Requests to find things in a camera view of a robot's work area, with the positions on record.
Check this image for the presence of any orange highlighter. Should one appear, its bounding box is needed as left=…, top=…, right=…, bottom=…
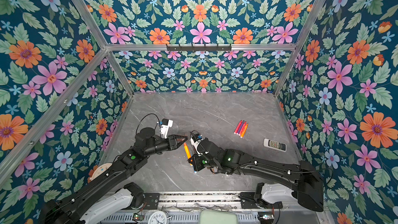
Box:
left=240, top=123, right=248, bottom=139
left=183, top=143, right=191, bottom=162

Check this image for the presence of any pink red highlighter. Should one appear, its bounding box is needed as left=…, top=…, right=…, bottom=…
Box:
left=234, top=120, right=244, bottom=134

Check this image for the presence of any purple highlighter pen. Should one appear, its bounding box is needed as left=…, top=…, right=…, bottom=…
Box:
left=234, top=120, right=245, bottom=135

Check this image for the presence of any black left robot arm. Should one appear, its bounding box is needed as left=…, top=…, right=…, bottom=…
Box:
left=38, top=128, right=189, bottom=224

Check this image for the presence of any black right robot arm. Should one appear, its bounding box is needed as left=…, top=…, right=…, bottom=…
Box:
left=188, top=140, right=324, bottom=212

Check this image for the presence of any white remote control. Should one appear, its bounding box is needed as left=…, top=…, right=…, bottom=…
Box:
left=263, top=139, right=287, bottom=152

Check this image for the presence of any pale green box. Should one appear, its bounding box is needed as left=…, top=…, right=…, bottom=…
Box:
left=198, top=210, right=238, bottom=224

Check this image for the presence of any white alarm clock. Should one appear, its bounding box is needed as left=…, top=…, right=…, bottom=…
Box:
left=147, top=211, right=169, bottom=224

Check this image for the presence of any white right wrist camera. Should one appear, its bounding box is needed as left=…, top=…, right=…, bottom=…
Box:
left=190, top=134, right=202, bottom=154

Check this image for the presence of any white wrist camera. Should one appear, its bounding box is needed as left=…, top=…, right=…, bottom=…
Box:
left=160, top=119, right=174, bottom=139
left=190, top=134, right=202, bottom=154

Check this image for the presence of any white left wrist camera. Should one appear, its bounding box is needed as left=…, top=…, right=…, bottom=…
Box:
left=160, top=119, right=174, bottom=139

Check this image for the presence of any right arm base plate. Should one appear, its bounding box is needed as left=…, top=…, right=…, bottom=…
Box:
left=238, top=183, right=283, bottom=209

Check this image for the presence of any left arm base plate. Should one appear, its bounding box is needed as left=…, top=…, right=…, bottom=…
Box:
left=117, top=183, right=160, bottom=210

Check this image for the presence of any black hook rail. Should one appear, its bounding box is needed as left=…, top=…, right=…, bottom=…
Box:
left=166, top=44, right=232, bottom=52

